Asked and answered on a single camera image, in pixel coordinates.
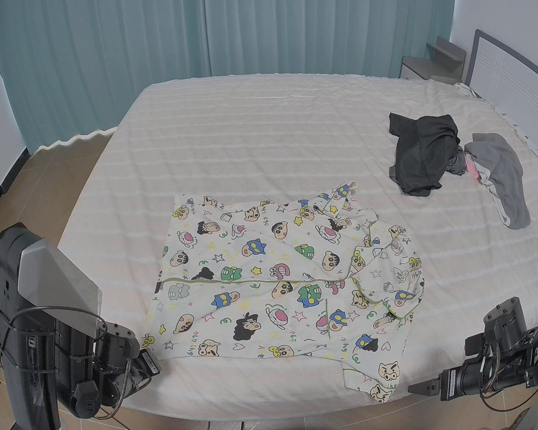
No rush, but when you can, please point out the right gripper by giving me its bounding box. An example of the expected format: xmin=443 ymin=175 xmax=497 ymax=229
xmin=406 ymin=359 xmax=505 ymax=403

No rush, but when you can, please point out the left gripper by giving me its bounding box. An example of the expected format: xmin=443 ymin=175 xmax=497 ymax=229
xmin=124 ymin=349 xmax=162 ymax=391

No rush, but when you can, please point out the white printed pyjama top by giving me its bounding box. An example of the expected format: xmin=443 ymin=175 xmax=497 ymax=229
xmin=141 ymin=179 xmax=426 ymax=404

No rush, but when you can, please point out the dark grey garment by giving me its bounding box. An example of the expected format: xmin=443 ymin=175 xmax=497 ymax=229
xmin=448 ymin=146 xmax=469 ymax=176

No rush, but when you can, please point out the black garment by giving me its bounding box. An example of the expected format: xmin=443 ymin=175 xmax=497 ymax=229
xmin=388 ymin=114 xmax=462 ymax=197

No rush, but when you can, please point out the bed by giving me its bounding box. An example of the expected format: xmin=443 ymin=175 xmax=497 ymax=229
xmin=56 ymin=29 xmax=538 ymax=422

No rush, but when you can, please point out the grey bedside table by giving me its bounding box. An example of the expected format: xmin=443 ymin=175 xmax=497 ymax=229
xmin=401 ymin=36 xmax=467 ymax=84

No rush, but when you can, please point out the blue-green curtain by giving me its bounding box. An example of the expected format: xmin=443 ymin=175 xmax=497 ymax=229
xmin=204 ymin=0 xmax=458 ymax=79
xmin=0 ymin=0 xmax=212 ymax=151

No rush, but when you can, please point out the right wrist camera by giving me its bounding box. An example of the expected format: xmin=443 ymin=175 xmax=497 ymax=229
xmin=464 ymin=332 xmax=491 ymax=358

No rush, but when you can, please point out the black cable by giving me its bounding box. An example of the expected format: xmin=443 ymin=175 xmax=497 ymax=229
xmin=479 ymin=390 xmax=538 ymax=417

